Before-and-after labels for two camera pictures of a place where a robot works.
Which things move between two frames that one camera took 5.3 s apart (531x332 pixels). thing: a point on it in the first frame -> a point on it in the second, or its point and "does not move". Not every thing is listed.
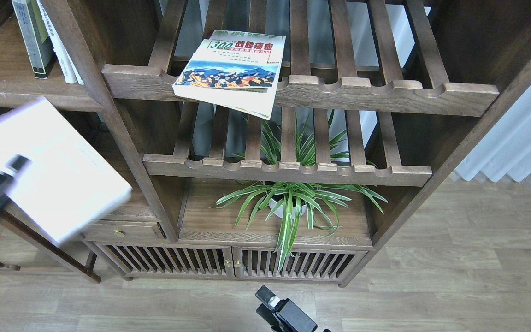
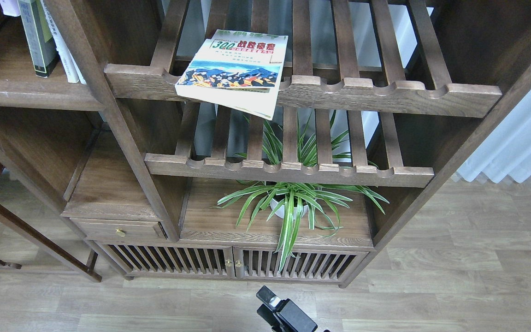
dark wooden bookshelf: (272, 141) does not move
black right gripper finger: (282, 315) does not move
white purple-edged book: (66, 187) -> (10, 8)
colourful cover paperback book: (238, 70) does not move
